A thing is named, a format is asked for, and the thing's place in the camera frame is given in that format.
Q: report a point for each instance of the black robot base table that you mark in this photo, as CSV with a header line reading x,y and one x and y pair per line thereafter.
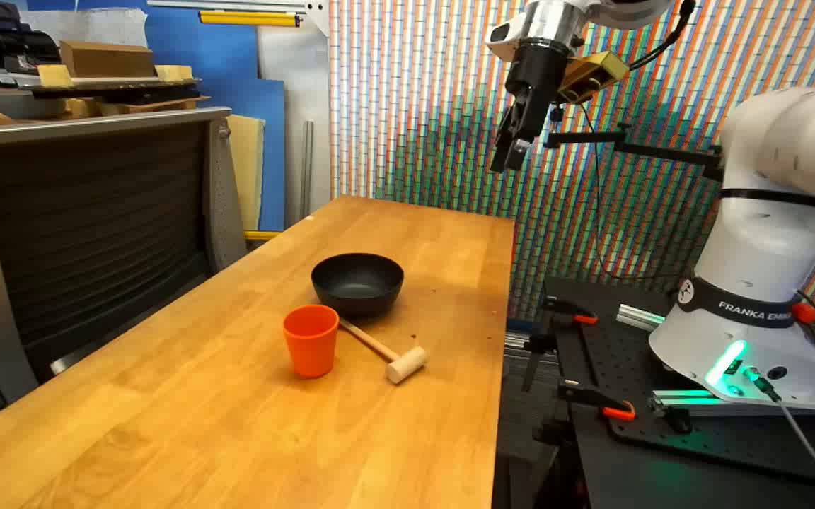
x,y
709,453

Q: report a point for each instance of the brown cardboard box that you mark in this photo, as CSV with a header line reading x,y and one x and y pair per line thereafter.
x,y
106,61

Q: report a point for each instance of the orange plastic cup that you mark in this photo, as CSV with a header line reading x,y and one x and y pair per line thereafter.
x,y
312,341

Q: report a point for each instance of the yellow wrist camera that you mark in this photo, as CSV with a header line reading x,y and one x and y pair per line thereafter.
x,y
595,74

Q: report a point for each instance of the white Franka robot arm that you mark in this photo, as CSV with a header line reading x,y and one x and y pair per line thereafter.
x,y
764,237

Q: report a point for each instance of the silver mounting rail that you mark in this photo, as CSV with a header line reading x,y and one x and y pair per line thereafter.
x,y
805,404

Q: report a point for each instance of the black bowl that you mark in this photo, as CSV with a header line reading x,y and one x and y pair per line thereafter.
x,y
356,285

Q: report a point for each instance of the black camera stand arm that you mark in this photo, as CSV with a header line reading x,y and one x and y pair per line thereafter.
x,y
635,146

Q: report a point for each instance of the black bag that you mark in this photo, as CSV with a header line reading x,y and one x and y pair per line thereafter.
x,y
7,43

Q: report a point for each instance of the wooden mallet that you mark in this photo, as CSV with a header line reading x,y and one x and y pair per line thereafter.
x,y
406,364

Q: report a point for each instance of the gray desk with black panel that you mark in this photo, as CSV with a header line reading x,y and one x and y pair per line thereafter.
x,y
86,244

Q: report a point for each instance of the cream foam board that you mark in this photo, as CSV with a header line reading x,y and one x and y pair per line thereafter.
x,y
247,170

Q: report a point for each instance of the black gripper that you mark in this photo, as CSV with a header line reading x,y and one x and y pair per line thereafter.
x,y
537,74

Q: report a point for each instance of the yellow foam slab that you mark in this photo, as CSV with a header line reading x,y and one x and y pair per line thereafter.
x,y
171,74

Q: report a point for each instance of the white panel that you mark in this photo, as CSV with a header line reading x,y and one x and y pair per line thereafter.
x,y
307,74

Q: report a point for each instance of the yellow level bar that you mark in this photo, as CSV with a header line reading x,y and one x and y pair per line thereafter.
x,y
247,19

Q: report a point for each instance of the gray metal pole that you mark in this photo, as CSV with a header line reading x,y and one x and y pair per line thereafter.
x,y
310,170

